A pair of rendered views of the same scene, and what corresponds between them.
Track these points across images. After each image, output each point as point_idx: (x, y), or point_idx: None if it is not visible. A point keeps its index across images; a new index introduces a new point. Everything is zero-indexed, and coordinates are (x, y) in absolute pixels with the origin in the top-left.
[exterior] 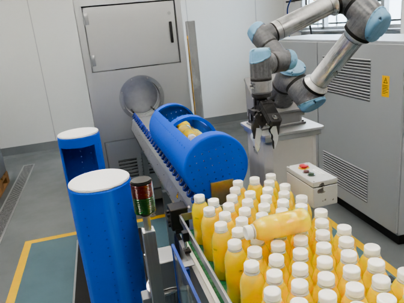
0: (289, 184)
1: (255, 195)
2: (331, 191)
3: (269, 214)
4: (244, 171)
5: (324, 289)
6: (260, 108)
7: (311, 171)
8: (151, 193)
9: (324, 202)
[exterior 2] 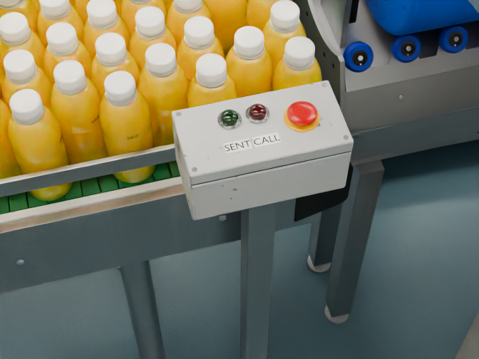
0: (211, 73)
1: (179, 3)
2: (186, 181)
3: (90, 28)
4: (403, 16)
5: None
6: None
7: (266, 129)
8: None
9: (182, 181)
